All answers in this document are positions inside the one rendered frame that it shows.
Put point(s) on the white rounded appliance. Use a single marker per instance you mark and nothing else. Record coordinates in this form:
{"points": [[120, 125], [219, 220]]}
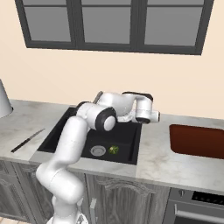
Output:
{"points": [[4, 102]]}

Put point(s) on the grey sink drain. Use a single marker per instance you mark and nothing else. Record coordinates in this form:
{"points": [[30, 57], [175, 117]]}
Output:
{"points": [[98, 150]]}

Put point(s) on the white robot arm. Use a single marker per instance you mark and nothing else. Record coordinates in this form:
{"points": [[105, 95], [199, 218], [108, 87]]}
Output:
{"points": [[67, 151]]}

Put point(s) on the grey sink faucet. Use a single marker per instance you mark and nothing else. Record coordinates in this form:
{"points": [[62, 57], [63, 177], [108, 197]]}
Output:
{"points": [[97, 97]]}

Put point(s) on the black kitchen sink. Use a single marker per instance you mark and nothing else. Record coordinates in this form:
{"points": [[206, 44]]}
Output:
{"points": [[125, 137]]}

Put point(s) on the grey oven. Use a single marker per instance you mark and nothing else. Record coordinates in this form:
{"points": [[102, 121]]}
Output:
{"points": [[201, 207]]}

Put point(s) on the grey wooden cupboard door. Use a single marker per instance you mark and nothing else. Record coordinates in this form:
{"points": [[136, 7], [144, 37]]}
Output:
{"points": [[32, 180], [11, 192], [128, 201]]}

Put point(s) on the dark framed window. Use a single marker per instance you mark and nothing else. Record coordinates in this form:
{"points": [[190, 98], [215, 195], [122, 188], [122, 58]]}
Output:
{"points": [[135, 23]]}

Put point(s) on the green leafy vegetable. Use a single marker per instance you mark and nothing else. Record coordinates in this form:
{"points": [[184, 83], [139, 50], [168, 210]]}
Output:
{"points": [[113, 150]]}

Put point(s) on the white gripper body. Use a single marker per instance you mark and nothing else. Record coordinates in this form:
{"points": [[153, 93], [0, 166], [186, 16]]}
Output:
{"points": [[127, 117]]}

